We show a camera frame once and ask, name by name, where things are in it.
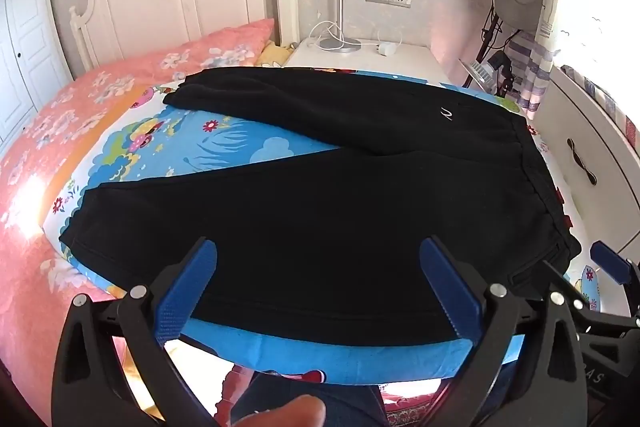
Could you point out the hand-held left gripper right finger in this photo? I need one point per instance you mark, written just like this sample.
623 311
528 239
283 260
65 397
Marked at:
450 287

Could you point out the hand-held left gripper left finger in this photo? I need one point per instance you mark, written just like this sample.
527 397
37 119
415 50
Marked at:
185 292

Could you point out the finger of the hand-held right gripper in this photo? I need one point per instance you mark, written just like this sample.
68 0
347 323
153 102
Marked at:
580 304
607 259

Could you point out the black pants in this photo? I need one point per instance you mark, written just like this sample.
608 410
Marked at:
325 232

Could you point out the person's left hand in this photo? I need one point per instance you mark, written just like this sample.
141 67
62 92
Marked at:
292 413

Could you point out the red patterned rug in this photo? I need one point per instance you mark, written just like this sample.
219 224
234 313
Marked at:
412 407

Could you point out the white drawer cabinet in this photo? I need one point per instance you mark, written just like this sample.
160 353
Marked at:
565 117

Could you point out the blue cartoon printed blanket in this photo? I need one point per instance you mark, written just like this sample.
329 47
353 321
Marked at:
240 142

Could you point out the pink floral bed sheet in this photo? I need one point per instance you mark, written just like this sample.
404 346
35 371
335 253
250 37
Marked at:
50 132

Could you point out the small round light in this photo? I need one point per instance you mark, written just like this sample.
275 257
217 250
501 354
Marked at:
477 76

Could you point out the white nightstand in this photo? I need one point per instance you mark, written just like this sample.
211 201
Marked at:
400 64

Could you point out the white charger adapter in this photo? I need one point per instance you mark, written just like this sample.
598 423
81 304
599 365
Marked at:
386 50

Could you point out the pink floral pillow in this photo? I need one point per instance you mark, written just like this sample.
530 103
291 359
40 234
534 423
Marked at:
225 47

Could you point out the yellow pillow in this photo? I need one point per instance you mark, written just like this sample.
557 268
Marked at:
275 55

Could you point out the black lamp stand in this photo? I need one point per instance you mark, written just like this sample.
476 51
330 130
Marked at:
492 32

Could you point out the white wardrobe door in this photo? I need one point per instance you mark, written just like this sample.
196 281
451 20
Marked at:
25 47

